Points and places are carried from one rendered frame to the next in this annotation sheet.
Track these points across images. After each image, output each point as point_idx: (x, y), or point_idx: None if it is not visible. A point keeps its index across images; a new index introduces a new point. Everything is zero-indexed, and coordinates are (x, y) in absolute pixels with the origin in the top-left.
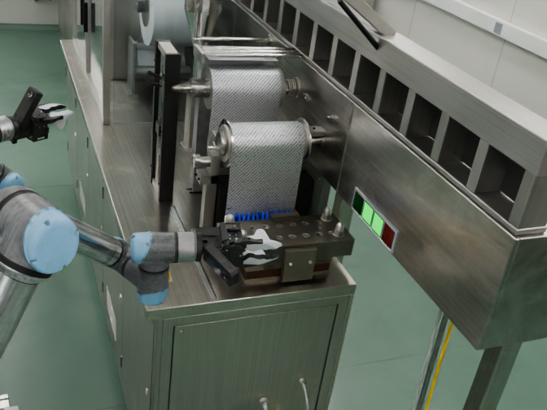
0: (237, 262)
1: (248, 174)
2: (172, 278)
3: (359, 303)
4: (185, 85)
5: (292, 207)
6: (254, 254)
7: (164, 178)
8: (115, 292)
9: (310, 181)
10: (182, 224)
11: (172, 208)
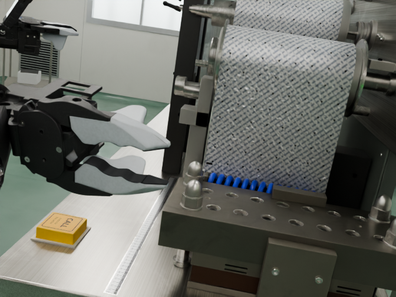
0: (56, 170)
1: (246, 108)
2: (79, 244)
3: None
4: (206, 6)
5: (321, 188)
6: (105, 162)
7: (171, 139)
8: None
9: (365, 161)
10: (166, 195)
11: (170, 179)
